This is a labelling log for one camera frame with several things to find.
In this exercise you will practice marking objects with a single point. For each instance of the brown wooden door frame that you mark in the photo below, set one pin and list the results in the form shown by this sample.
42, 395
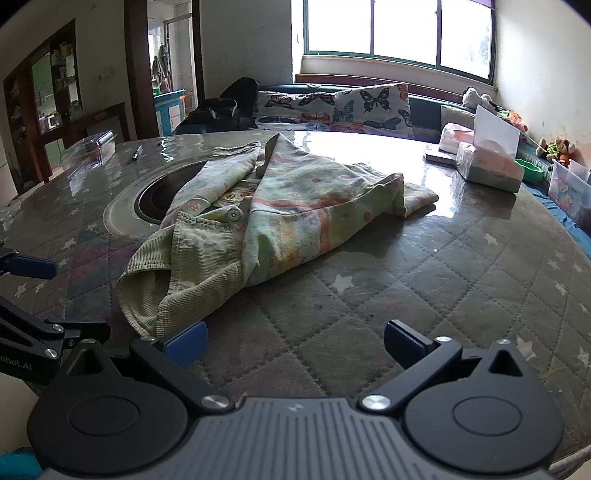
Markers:
138, 69

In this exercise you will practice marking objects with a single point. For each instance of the brown plush toys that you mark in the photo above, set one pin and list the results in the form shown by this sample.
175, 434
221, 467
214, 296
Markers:
558, 150

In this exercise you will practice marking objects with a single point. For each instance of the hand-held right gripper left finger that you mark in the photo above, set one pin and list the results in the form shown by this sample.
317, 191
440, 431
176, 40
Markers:
187, 344

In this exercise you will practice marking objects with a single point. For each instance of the quilted star table cover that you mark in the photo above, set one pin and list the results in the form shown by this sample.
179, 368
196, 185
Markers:
415, 286

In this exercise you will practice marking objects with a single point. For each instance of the pink tissue pack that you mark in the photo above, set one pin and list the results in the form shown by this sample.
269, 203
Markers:
455, 138

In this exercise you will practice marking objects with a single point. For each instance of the blue covered bench sofa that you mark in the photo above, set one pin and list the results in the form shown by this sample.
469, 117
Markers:
422, 115

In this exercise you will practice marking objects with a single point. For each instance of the black bag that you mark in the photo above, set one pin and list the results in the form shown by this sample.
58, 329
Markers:
214, 115

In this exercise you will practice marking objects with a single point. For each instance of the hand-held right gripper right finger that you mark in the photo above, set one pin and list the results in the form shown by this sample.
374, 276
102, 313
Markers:
406, 344

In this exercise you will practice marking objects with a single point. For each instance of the round table burner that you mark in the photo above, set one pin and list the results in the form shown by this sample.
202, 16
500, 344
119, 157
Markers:
147, 198

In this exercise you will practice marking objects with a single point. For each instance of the flat grey book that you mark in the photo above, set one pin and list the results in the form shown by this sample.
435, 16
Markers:
438, 158

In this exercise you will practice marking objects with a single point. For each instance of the grey cushion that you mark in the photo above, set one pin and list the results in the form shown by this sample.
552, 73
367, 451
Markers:
455, 115

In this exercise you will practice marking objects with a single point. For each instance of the colourful toy flowers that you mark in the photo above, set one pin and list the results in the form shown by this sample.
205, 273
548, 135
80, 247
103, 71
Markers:
512, 119

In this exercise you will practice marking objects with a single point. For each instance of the green plastic bowl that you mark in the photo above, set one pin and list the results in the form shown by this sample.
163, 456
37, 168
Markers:
528, 170

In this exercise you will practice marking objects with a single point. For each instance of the clear plastic storage box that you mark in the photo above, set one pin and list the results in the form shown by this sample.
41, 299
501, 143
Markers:
570, 194

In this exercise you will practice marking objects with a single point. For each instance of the clear plastic container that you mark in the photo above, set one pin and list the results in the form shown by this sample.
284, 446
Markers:
87, 152

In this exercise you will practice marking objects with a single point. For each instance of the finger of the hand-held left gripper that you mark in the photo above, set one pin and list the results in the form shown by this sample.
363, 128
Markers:
32, 267
87, 333

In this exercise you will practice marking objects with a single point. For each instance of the teal cloth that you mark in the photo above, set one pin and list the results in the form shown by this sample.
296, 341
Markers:
18, 466

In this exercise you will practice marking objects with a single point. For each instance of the dark wooden cabinet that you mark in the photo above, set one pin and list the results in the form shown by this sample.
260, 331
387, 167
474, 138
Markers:
25, 106

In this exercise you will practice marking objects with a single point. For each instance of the green white tissue pack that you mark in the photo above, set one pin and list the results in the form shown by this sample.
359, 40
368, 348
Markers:
485, 166

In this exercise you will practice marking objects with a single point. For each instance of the patterned green children's shirt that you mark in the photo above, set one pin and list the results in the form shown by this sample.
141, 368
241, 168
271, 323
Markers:
277, 207

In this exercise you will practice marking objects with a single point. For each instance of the hanging grey clothes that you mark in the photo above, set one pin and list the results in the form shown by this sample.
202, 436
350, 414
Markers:
161, 64

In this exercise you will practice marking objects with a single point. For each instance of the white plush toy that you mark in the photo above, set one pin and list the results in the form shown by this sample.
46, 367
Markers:
475, 98

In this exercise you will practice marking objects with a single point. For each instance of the blue cabinet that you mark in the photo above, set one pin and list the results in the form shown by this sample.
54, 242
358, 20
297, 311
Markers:
166, 108

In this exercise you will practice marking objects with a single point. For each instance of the green framed window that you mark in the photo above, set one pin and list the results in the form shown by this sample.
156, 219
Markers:
397, 27

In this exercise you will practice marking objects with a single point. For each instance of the black pen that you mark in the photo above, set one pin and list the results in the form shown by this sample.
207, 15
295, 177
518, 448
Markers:
137, 153

